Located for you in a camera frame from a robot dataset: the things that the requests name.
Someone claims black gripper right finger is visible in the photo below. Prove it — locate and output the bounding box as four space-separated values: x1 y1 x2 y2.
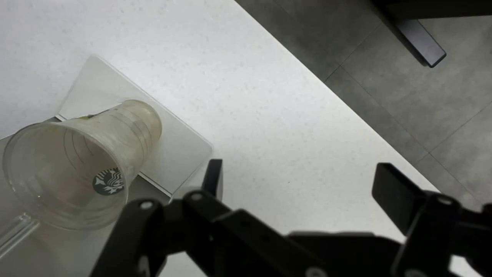
371 162 492 277

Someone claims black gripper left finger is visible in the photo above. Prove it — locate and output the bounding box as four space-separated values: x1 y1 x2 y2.
89 159 331 277

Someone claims clear plastic cup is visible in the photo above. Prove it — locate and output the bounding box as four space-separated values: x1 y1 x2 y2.
2 99 165 232

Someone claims white drip tray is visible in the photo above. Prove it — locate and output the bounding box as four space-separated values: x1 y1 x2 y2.
0 54 215 277

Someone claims black metal frame beam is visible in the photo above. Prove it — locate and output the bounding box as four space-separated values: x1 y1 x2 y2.
371 0 492 69

